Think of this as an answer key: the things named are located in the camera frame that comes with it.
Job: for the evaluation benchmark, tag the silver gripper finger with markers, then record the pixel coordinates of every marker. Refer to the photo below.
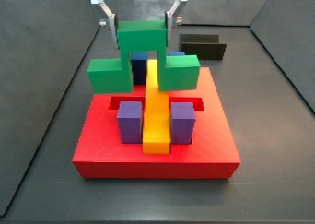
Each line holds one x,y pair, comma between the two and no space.
173,14
111,21

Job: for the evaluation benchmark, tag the green bridge-shaped block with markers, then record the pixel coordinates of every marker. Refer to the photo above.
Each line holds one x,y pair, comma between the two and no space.
143,36

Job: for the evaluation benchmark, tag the black angle fixture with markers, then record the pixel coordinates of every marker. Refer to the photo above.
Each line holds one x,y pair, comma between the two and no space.
202,45

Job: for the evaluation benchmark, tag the red base board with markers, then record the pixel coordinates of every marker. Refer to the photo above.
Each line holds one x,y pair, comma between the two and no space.
210,157

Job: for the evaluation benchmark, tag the blue block right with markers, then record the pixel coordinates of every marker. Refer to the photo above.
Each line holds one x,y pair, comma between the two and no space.
177,53

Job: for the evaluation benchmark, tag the blue block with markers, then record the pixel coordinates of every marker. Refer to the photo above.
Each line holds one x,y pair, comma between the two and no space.
177,53
139,59

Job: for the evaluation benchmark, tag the blue block left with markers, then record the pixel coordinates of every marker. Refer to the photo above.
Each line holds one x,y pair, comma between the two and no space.
139,59

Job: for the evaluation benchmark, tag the purple block left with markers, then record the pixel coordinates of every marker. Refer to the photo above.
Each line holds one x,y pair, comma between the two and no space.
130,120

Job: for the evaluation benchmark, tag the purple block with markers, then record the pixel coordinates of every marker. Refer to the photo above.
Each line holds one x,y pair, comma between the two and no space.
130,120
182,122

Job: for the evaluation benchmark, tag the purple block right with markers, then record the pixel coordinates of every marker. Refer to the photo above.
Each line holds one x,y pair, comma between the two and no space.
182,122

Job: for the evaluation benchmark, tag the yellow long block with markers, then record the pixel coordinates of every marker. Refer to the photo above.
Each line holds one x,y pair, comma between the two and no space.
157,137

